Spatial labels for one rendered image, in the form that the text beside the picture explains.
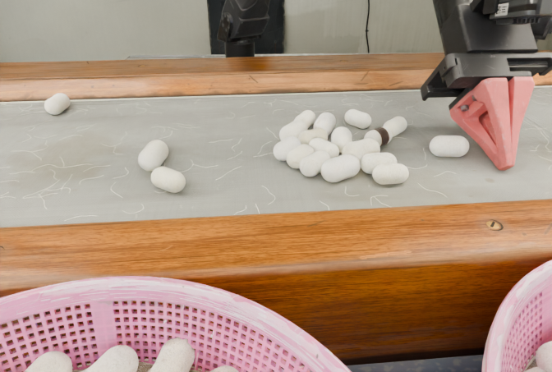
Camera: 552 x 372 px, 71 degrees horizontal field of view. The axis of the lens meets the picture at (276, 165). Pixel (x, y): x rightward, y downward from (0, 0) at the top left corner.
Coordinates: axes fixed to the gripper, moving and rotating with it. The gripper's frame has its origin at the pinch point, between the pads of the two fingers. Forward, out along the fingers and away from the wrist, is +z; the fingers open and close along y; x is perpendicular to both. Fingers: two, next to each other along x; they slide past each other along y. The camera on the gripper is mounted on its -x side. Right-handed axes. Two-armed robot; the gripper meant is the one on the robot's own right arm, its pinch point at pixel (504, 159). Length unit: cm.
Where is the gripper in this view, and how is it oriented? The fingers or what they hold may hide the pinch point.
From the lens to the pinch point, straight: 40.7
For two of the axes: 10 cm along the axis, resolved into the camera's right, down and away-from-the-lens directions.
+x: -0.6, 3.3, 9.4
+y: 10.0, -0.3, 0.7
